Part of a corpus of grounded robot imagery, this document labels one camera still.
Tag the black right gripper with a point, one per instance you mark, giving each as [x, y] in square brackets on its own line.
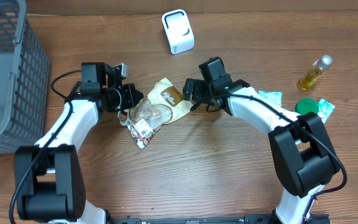
[200, 86]

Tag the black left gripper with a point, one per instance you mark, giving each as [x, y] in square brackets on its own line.
[130, 90]

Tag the brown white snack bag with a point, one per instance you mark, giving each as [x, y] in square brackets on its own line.
[163, 105]

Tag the teal wet wipes packet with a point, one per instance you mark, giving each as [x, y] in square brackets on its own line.
[274, 97]

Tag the green white Knorr jar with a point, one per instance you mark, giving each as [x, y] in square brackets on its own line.
[305, 106]

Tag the yellow Vim bottle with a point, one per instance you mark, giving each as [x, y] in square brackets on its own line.
[317, 69]

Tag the green tissue pack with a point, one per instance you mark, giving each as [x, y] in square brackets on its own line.
[325, 109]

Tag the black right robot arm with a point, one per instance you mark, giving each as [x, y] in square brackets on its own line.
[303, 155]

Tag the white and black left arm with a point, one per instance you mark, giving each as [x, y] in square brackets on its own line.
[49, 183]

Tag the white barcode scanner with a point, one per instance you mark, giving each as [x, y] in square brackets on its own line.
[178, 31]

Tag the grey plastic mesh basket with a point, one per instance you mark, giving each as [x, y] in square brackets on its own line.
[24, 79]

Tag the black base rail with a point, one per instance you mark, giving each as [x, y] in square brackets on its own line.
[197, 220]

